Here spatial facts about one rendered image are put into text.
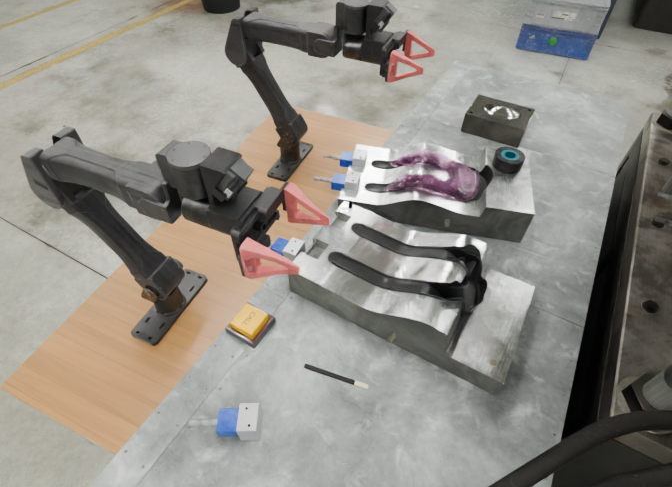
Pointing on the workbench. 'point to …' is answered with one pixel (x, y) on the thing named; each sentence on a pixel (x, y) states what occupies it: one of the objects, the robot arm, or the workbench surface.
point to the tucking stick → (336, 376)
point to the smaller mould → (497, 120)
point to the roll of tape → (508, 160)
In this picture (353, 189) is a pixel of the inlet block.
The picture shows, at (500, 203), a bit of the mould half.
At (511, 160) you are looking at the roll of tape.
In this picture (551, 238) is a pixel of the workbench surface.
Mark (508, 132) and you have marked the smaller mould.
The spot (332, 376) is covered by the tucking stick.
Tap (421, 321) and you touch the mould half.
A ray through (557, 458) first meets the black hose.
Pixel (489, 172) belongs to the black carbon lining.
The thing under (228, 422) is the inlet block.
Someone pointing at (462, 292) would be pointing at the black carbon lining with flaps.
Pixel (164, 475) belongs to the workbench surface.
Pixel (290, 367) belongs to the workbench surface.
